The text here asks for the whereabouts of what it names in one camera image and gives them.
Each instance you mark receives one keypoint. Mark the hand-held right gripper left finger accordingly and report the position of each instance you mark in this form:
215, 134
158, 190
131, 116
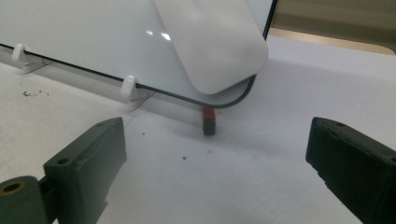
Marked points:
84, 174

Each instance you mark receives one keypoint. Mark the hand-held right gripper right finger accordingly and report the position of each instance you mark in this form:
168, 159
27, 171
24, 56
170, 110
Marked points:
358, 168

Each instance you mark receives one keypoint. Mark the white whiteboard eraser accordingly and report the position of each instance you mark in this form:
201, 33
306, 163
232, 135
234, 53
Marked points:
214, 43

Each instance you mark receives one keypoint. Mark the white plastic board clip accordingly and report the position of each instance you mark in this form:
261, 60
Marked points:
19, 54
128, 88

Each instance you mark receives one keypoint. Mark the red and black marker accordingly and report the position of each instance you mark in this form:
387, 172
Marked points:
209, 122

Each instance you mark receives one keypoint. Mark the white whiteboard with black rim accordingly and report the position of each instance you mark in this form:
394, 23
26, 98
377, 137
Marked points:
93, 34

